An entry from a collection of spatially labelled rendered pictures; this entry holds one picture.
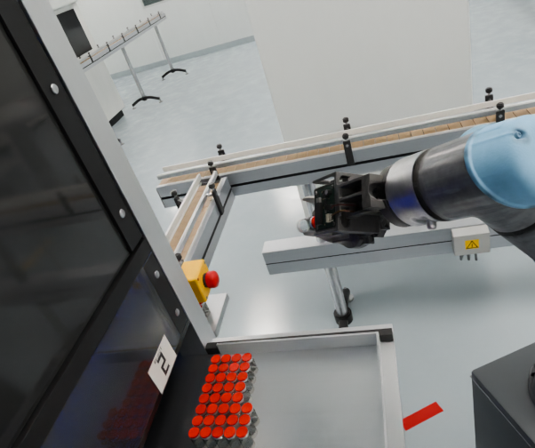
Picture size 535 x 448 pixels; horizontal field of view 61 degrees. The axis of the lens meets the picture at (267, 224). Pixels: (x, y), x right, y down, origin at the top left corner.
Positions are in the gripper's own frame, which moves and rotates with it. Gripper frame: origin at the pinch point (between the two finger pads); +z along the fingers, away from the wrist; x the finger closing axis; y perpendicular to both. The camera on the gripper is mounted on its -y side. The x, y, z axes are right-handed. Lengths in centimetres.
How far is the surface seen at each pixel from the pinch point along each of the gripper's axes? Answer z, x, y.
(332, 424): 12.8, 33.0, -9.3
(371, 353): 16.1, 22.2, -21.2
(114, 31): 772, -481, -64
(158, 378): 26.7, 24.9, 17.7
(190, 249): 67, -2, 0
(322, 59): 94, -88, -65
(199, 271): 41.3, 5.4, 5.6
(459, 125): 39, -41, -79
